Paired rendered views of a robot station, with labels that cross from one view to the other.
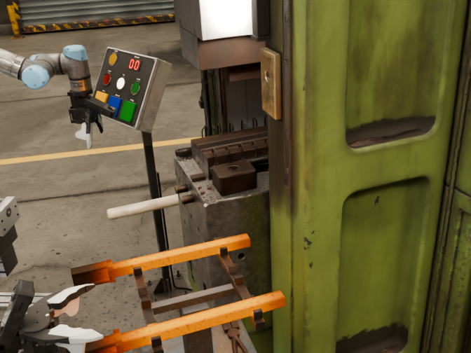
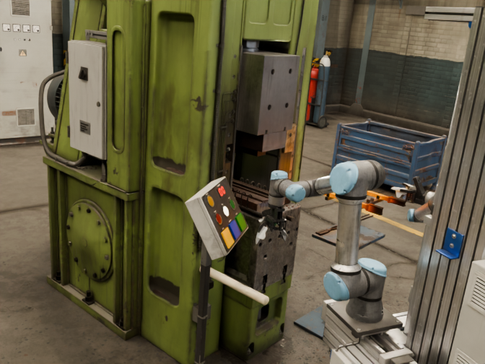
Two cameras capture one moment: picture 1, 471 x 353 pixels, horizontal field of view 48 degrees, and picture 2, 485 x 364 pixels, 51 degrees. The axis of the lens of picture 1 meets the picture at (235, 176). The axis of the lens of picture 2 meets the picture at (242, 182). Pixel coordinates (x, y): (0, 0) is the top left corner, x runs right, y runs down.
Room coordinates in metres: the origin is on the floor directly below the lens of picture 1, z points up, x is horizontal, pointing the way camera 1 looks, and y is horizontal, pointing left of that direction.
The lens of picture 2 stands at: (3.12, 2.33, 1.93)
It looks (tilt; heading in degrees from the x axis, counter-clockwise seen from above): 18 degrees down; 239
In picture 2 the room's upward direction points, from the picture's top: 5 degrees clockwise
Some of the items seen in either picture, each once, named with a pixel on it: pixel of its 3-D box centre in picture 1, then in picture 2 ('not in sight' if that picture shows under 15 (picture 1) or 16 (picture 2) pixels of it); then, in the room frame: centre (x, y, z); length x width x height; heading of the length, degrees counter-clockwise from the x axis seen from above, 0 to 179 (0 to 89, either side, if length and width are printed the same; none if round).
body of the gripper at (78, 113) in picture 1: (83, 106); (275, 217); (1.83, 0.54, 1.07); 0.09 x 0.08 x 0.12; 84
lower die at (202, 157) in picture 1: (257, 144); (239, 193); (1.65, -0.08, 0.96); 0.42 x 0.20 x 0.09; 108
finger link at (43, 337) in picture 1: (50, 333); not in sight; (0.70, 0.34, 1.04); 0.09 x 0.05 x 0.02; 72
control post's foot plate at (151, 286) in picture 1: (167, 283); not in sight; (2.09, 0.37, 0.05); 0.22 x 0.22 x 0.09; 18
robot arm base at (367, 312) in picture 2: not in sight; (366, 302); (1.68, 1.02, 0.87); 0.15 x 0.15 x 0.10
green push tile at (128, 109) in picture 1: (128, 111); (239, 222); (1.93, 0.40, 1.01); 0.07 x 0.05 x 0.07; 43
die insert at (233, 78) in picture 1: (269, 63); (242, 144); (1.64, -0.13, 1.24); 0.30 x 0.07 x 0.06; 108
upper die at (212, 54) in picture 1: (254, 38); (245, 133); (1.65, -0.08, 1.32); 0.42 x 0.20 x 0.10; 108
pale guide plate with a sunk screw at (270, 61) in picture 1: (271, 83); (289, 138); (1.33, -0.11, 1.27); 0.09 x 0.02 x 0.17; 18
